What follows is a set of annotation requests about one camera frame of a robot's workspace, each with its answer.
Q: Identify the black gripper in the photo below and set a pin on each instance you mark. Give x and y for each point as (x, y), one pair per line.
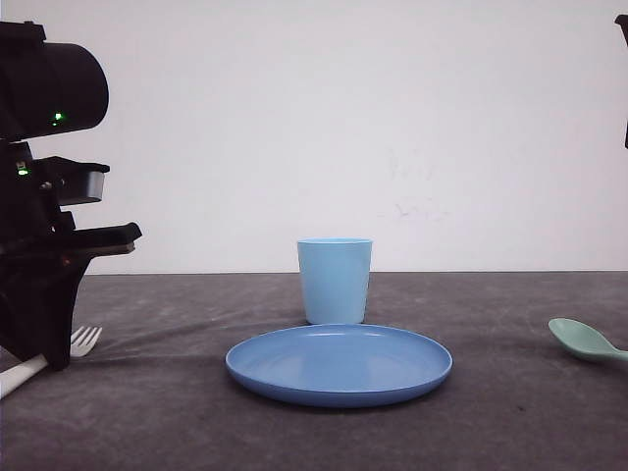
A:
(39, 283)

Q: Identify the white plastic fork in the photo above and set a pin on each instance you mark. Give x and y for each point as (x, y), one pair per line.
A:
(82, 341)

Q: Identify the light blue plastic cup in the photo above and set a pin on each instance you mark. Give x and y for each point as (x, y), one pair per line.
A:
(334, 274)

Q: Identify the mint green plastic spoon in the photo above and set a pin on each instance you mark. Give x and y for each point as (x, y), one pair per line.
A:
(583, 341)

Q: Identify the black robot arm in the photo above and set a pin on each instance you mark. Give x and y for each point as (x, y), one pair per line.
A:
(621, 21)
(47, 88)

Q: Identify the grey table cloth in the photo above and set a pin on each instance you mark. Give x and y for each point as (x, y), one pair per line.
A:
(155, 393)

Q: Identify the blue plastic plate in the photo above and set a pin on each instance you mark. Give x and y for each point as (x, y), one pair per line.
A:
(340, 365)

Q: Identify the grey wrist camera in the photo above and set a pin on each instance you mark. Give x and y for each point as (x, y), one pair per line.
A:
(71, 182)

